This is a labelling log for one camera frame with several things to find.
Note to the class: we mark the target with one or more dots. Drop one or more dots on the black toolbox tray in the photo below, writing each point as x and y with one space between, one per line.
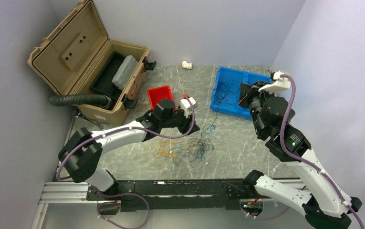
102 84

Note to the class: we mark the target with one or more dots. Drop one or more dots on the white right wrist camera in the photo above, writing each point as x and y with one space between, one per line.
278 84

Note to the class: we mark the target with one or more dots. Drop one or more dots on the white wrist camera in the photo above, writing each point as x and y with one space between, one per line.
187 104
278 84

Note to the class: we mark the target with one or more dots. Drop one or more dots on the blue bin right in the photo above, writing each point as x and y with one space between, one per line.
248 78

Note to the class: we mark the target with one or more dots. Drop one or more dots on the tan hard toolbox case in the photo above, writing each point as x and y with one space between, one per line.
73 55

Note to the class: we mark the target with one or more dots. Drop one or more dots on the white pipe elbow fitting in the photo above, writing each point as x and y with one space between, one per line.
186 65

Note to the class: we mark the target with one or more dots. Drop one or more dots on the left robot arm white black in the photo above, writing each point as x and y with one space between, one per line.
81 154

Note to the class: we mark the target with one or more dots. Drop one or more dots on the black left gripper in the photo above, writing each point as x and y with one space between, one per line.
186 122

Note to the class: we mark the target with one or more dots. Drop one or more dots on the blue bin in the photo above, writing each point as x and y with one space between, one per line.
224 96
248 78

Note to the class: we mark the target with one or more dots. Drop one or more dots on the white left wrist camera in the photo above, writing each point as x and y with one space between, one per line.
187 104

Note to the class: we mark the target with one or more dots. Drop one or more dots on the grey plastic organizer box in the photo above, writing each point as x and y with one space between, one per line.
124 72

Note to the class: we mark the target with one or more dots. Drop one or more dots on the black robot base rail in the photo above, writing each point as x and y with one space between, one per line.
133 195

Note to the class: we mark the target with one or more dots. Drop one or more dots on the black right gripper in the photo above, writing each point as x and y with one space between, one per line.
247 91

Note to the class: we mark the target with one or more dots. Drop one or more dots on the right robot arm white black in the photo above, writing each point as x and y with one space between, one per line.
323 204

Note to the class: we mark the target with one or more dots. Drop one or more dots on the red plastic bin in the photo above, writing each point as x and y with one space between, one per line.
155 95

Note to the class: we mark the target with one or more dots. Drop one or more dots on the metal wrench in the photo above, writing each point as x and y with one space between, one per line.
100 125

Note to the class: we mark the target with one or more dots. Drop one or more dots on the blue bin left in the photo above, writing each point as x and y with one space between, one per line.
224 96

